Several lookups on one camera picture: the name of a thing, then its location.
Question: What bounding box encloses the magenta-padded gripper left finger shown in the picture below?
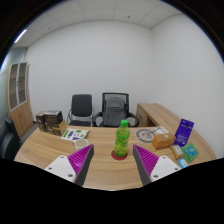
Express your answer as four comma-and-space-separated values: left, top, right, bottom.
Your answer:
43, 143, 95, 187

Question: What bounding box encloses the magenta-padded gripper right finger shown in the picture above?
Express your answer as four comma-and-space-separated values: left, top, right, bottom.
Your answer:
132, 144, 183, 186

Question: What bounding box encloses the green drink bottle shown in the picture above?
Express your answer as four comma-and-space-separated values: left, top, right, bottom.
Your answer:
114, 119, 131, 158

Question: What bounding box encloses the small blue packet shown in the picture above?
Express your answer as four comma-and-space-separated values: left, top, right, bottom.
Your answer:
177, 158, 189, 169

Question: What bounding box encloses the small tan packet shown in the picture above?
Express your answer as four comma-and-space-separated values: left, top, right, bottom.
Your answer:
170, 144, 185, 160

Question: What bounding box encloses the orange cardboard box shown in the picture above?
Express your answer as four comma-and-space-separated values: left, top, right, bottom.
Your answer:
151, 132, 177, 150

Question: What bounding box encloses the green packet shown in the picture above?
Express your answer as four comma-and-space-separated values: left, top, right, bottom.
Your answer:
180, 142, 200, 163

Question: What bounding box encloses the white and brown ribbed cup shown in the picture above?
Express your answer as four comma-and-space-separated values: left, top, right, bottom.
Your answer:
73, 138, 90, 152

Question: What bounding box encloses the green and purple printed leaflet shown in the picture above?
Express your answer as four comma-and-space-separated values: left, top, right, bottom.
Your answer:
60, 128, 90, 142

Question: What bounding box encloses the tan cardboard box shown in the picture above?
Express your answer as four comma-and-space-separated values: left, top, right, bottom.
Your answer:
49, 119, 68, 137

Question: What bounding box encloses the purple flat package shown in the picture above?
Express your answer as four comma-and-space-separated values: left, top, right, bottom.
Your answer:
173, 118, 195, 148

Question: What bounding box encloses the stack of dark boxes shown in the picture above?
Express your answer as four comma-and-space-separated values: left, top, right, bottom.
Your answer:
35, 110, 64, 134

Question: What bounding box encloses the flat round red coaster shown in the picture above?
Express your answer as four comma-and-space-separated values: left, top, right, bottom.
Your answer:
110, 149, 129, 161

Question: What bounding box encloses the wooden side desk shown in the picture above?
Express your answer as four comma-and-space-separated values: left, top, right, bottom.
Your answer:
135, 102, 183, 129

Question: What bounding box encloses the black mesh office chair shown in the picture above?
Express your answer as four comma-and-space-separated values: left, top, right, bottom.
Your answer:
92, 92, 140, 128

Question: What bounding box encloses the black padded office chair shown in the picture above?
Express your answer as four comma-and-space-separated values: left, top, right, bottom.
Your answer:
66, 93, 94, 128

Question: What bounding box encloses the grey backpack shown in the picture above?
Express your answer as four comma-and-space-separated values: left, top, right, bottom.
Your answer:
103, 96, 127, 127

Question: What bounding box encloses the wooden glass-door cabinet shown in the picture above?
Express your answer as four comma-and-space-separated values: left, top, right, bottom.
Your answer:
6, 61, 34, 138

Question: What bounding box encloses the rectangular ceiling light panel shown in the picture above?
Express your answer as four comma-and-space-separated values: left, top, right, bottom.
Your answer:
13, 28, 28, 44

